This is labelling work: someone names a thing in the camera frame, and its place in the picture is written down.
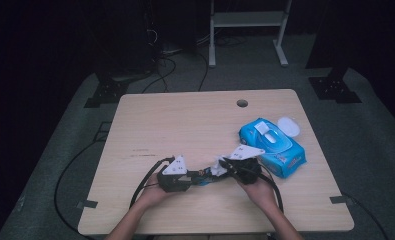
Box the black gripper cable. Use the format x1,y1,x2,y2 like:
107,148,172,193
128,155,177,210
257,165,285,214

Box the person's left hand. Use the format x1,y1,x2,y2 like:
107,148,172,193
130,173,173,212

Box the black stand base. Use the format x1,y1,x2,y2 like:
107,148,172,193
308,66,363,104
84,77,130,109

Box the blue wet wipes pack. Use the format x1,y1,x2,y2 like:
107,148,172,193
238,116,308,179

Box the white wet wipe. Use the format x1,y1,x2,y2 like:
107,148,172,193
210,155,229,178

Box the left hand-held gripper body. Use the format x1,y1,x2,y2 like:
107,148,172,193
156,154,193,194

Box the white metal stand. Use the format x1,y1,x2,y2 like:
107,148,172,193
208,0,293,68

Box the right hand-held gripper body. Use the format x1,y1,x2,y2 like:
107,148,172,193
224,143,266,185

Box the long black floor cable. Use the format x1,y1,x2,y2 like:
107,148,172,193
53,140,101,240

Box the blue and black toy car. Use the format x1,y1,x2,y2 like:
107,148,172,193
192,167,220,187

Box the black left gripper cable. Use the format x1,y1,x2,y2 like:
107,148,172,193
128,155,177,210

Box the black tape strip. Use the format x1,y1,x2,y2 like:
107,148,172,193
329,195,355,205
76,199,99,210

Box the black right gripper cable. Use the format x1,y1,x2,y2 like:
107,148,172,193
257,165,285,214

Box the bundle of black floor cables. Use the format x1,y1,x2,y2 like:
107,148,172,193
141,28,248,94

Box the person's right hand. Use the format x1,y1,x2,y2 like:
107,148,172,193
237,175,280,212

